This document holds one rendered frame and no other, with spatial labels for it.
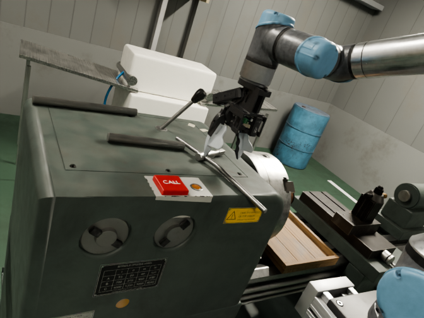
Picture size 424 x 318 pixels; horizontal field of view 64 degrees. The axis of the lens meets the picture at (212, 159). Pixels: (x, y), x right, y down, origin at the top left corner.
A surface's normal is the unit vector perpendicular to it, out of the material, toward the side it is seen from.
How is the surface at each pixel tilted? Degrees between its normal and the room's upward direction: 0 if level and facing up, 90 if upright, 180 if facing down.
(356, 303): 0
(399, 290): 98
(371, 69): 131
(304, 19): 90
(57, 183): 0
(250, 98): 90
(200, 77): 90
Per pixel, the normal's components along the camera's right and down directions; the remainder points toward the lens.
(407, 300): -0.77, 0.14
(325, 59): 0.59, 0.49
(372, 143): -0.85, -0.08
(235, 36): 0.42, 0.49
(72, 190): 0.32, -0.87
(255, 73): -0.25, 0.32
